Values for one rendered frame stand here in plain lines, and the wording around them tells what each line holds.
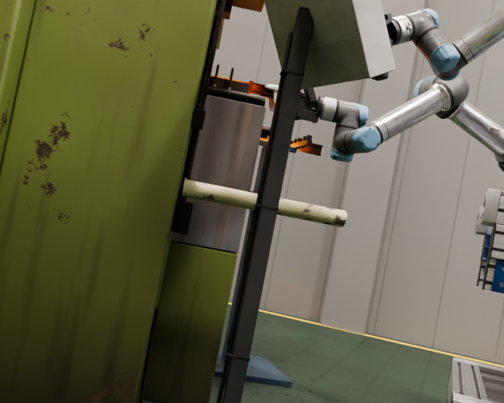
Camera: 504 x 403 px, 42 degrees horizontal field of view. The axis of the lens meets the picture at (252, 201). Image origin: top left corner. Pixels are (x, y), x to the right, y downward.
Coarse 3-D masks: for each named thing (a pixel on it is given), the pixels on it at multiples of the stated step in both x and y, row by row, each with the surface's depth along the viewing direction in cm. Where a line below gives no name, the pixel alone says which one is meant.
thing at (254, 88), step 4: (232, 80) 211; (236, 80) 211; (252, 84) 211; (256, 84) 212; (260, 84) 212; (252, 88) 212; (256, 88) 213; (260, 88) 213; (264, 88) 213; (248, 92) 213; (252, 92) 213; (256, 92) 212; (260, 92) 212; (264, 92) 212; (268, 92) 213; (272, 92) 213; (268, 96) 214; (272, 96) 213
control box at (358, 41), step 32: (288, 0) 160; (320, 0) 150; (352, 0) 141; (288, 32) 164; (320, 32) 154; (352, 32) 144; (384, 32) 146; (320, 64) 158; (352, 64) 148; (384, 64) 146
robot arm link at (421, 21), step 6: (414, 12) 183; (420, 12) 183; (426, 12) 184; (432, 12) 184; (408, 18) 181; (414, 18) 181; (420, 18) 182; (426, 18) 182; (432, 18) 183; (414, 24) 180; (420, 24) 181; (426, 24) 181; (432, 24) 181; (438, 24) 185; (414, 30) 181; (420, 30) 181; (414, 36) 182; (414, 42) 184
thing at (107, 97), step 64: (64, 0) 165; (128, 0) 166; (192, 0) 168; (64, 64) 164; (128, 64) 166; (192, 64) 167; (64, 128) 164; (128, 128) 165; (0, 192) 162; (64, 192) 164; (128, 192) 165; (0, 256) 162; (64, 256) 163; (128, 256) 164; (0, 320) 161; (64, 320) 163; (128, 320) 164; (0, 384) 161; (64, 384) 162; (128, 384) 163
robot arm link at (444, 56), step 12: (420, 36) 181; (432, 36) 180; (444, 36) 181; (420, 48) 183; (432, 48) 179; (444, 48) 178; (432, 60) 180; (444, 60) 178; (456, 60) 180; (444, 72) 182
